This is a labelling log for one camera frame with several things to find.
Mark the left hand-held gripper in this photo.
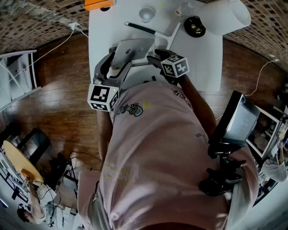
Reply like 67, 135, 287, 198
87, 52, 132, 112

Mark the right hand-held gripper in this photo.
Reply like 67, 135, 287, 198
147, 49, 190, 85

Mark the person's left forearm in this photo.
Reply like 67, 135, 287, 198
96, 109, 113, 163

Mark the person's right forearm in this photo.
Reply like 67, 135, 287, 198
179, 75, 218, 137

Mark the orange object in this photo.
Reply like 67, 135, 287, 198
84, 0, 117, 12

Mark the black and white stick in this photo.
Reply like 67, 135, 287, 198
124, 21, 157, 35

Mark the black round dish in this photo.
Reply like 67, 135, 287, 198
184, 16, 207, 38

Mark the clear plastic bottle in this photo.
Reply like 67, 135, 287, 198
176, 2, 195, 19

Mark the white lamp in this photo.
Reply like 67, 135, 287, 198
157, 0, 252, 46

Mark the white metal rack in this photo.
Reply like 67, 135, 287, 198
0, 49, 43, 112

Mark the person's pink shirt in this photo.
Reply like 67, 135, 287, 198
77, 80, 260, 230

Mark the black framed monitor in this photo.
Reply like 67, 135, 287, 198
208, 90, 261, 147

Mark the black chair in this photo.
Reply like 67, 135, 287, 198
16, 128, 53, 166

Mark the round wooden table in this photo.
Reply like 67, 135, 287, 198
2, 140, 45, 184

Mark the white framed screen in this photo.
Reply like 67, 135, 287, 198
246, 105, 282, 160

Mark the white cable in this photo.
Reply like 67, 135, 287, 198
0, 26, 89, 90
243, 58, 281, 97

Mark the black monitor mount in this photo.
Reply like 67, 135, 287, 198
198, 143, 248, 197

